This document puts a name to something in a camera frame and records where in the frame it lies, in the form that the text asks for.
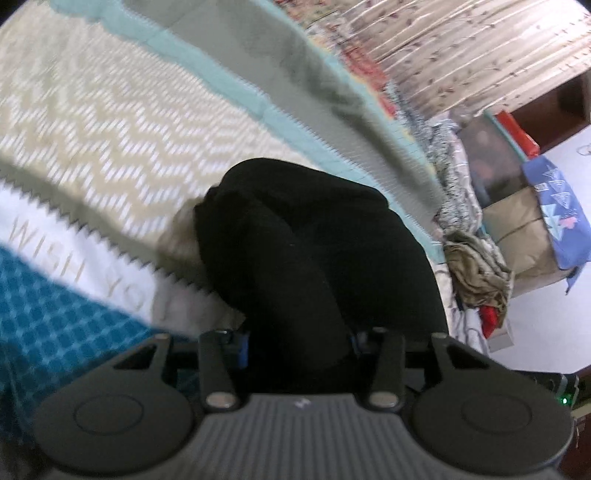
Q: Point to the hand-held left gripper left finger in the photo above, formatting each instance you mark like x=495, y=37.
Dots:
x=241, y=348

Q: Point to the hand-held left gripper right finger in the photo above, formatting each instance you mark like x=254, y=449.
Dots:
x=388, y=360

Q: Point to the black pants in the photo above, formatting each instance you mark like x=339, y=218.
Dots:
x=314, y=240

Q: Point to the red cloth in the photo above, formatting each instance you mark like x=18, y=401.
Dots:
x=490, y=321

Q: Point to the olive crumpled cloth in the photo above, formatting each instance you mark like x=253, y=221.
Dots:
x=475, y=267

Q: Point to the cardboard box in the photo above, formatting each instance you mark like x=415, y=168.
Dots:
x=517, y=230

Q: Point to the blue printed bag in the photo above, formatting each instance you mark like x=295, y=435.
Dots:
x=561, y=217

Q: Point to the grey floral blanket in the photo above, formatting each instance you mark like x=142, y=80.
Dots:
x=455, y=184

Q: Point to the clear plastic container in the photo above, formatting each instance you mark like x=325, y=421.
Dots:
x=489, y=161

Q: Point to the red box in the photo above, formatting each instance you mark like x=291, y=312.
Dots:
x=519, y=129

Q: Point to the dark wooden cabinet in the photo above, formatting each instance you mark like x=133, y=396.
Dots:
x=568, y=110

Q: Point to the patterned bedspread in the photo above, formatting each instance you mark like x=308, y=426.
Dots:
x=92, y=115

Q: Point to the beige patterned curtain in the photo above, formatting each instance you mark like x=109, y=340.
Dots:
x=461, y=46

